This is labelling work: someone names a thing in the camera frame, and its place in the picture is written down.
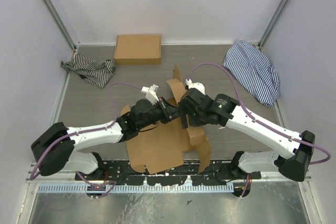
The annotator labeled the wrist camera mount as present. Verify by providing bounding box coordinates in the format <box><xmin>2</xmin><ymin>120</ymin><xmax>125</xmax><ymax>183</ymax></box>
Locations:
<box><xmin>141</xmin><ymin>84</ymin><xmax>159</xmax><ymax>105</ymax></box>
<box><xmin>185</xmin><ymin>79</ymin><xmax>205</xmax><ymax>94</ymax></box>

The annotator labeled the left aluminium frame post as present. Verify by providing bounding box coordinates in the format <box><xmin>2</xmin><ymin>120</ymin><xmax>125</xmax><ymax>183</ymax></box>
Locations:
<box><xmin>42</xmin><ymin>0</ymin><xmax>78</xmax><ymax>51</ymax></box>

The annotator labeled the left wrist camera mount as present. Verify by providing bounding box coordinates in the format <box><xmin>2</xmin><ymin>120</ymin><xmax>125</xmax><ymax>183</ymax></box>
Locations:
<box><xmin>141</xmin><ymin>84</ymin><xmax>159</xmax><ymax>105</ymax></box>

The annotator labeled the slotted grey cable duct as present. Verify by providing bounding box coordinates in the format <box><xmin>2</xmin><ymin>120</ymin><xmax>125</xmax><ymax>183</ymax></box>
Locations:
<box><xmin>37</xmin><ymin>183</ymin><xmax>234</xmax><ymax>194</ymax></box>

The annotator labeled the aluminium front rail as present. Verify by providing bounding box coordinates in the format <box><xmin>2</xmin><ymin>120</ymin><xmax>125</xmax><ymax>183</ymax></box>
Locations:
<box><xmin>25</xmin><ymin>159</ymin><xmax>313</xmax><ymax>183</ymax></box>

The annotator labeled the black white striped cloth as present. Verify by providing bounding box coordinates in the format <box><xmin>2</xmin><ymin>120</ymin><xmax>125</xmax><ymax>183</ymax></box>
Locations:
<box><xmin>60</xmin><ymin>52</ymin><xmax>116</xmax><ymax>89</ymax></box>

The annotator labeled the cardboard box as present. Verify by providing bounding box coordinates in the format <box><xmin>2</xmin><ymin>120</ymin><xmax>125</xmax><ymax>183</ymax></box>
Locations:
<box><xmin>114</xmin><ymin>34</ymin><xmax>161</xmax><ymax>65</ymax></box>
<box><xmin>120</xmin><ymin>62</ymin><xmax>213</xmax><ymax>175</ymax></box>

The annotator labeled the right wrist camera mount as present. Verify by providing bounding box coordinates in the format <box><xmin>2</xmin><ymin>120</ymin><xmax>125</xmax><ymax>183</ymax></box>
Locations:
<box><xmin>185</xmin><ymin>79</ymin><xmax>205</xmax><ymax>94</ymax></box>

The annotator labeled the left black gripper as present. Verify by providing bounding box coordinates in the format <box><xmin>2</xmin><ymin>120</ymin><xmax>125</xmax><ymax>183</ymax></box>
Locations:
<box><xmin>138</xmin><ymin>97</ymin><xmax>181</xmax><ymax>130</ymax></box>

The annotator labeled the aluminium frame post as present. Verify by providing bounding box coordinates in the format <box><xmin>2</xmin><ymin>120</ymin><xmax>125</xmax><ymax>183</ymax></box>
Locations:
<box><xmin>42</xmin><ymin>0</ymin><xmax>78</xmax><ymax>51</ymax></box>
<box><xmin>258</xmin><ymin>0</ymin><xmax>290</xmax><ymax>49</ymax></box>

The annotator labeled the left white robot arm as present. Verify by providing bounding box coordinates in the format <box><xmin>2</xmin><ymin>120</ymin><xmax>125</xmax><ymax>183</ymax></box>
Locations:
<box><xmin>30</xmin><ymin>98</ymin><xmax>180</xmax><ymax>180</ymax></box>

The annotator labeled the blue white striped cloth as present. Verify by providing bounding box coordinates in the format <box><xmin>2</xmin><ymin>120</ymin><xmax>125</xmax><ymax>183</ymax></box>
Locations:
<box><xmin>223</xmin><ymin>40</ymin><xmax>280</xmax><ymax>108</ymax></box>

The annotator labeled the folded closed cardboard box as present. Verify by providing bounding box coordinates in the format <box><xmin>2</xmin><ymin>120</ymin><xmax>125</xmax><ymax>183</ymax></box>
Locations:
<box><xmin>114</xmin><ymin>34</ymin><xmax>161</xmax><ymax>65</ymax></box>

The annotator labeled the right aluminium frame post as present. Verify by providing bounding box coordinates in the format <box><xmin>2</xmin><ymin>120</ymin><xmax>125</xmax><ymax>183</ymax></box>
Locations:
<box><xmin>258</xmin><ymin>0</ymin><xmax>290</xmax><ymax>49</ymax></box>

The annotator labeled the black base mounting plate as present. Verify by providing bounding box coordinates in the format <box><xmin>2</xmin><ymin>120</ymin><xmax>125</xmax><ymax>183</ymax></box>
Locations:
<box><xmin>84</xmin><ymin>159</ymin><xmax>247</xmax><ymax>186</ymax></box>

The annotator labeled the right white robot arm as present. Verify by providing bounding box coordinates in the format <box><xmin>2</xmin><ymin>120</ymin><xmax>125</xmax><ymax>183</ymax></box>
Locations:
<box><xmin>178</xmin><ymin>88</ymin><xmax>315</xmax><ymax>182</ymax></box>

